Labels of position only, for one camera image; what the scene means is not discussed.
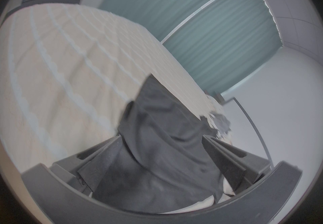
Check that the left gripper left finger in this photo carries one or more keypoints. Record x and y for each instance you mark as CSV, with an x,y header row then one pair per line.
x,y
68,167

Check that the black T-shirt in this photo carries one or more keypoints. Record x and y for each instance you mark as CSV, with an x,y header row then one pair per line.
x,y
156,155

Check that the bed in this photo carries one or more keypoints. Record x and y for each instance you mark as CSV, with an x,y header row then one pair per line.
x,y
63,66

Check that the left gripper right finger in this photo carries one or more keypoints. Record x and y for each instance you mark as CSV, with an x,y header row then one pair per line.
x,y
242,172

